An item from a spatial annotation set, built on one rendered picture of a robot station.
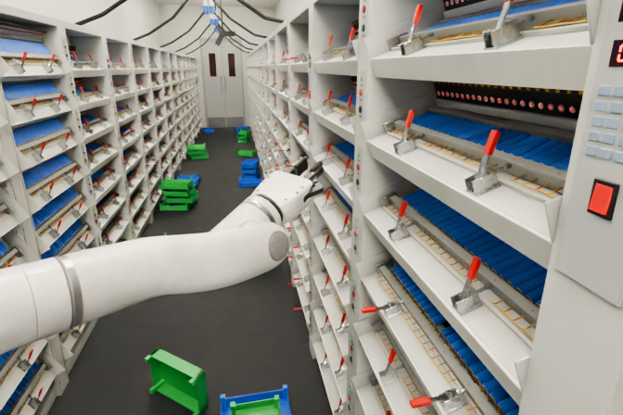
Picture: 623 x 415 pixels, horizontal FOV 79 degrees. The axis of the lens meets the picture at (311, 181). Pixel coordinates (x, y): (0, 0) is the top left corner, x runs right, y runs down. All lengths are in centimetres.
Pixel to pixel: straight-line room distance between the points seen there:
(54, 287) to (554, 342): 55
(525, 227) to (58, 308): 54
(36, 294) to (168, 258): 15
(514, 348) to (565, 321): 15
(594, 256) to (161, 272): 50
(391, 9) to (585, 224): 70
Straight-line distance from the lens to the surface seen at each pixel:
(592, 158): 43
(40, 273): 53
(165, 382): 221
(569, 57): 47
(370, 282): 110
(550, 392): 55
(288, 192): 73
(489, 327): 66
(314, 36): 166
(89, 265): 54
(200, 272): 56
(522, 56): 52
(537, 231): 51
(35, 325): 53
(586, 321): 48
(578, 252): 46
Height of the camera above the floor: 148
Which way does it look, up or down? 17 degrees down
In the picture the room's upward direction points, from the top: straight up
